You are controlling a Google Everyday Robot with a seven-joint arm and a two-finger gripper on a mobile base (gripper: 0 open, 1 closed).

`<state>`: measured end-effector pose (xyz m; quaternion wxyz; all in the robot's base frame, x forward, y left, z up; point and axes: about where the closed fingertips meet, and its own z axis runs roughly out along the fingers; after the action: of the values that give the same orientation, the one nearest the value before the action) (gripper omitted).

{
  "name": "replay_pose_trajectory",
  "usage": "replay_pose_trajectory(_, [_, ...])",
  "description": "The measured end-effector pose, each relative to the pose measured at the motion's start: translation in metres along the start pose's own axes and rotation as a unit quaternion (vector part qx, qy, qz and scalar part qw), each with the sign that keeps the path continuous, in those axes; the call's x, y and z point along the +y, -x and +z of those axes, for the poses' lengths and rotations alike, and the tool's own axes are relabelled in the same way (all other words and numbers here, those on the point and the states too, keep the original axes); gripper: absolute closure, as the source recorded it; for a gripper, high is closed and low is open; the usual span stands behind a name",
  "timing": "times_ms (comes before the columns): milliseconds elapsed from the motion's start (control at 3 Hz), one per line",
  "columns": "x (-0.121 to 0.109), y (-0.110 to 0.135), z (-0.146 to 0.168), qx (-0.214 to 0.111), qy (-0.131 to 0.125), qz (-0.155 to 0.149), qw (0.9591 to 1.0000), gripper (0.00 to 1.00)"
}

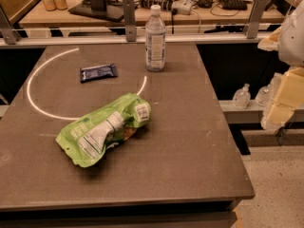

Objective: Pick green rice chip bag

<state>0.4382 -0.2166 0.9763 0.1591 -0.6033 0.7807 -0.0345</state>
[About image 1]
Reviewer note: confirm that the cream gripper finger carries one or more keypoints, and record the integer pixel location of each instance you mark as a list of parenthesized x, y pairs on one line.
[(287, 95), (270, 43)]

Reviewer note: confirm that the green rice chip bag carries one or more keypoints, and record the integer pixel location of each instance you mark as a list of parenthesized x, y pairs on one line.
[(86, 140)]

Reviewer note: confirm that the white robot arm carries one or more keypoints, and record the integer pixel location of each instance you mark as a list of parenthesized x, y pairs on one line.
[(291, 40)]

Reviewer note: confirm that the clear sanitizer bottle right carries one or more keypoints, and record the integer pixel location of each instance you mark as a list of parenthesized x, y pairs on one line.
[(263, 95)]

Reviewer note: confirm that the clear sanitizer bottle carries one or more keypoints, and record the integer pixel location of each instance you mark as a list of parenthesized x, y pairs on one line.
[(263, 95), (241, 97)]

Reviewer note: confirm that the clear sanitizer bottle left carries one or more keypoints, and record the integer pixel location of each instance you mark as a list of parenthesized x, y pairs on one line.
[(241, 97)]

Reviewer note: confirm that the black device on desk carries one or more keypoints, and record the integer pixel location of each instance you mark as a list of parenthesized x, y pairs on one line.
[(233, 5)]

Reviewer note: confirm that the white power strip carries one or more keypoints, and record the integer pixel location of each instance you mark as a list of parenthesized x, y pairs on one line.
[(183, 7)]

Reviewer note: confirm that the clear plastic water bottle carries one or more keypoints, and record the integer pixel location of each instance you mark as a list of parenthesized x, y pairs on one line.
[(155, 40)]

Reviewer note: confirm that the dark blue snack bar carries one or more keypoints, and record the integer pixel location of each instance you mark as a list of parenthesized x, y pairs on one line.
[(92, 73)]

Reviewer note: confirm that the black monitor stand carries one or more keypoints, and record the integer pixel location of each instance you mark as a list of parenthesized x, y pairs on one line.
[(99, 9)]

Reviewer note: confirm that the wooden background desk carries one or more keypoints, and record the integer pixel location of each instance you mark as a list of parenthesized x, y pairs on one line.
[(38, 17)]

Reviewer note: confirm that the grey metal rail frame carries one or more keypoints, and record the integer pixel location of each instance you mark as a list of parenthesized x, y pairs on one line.
[(14, 35)]

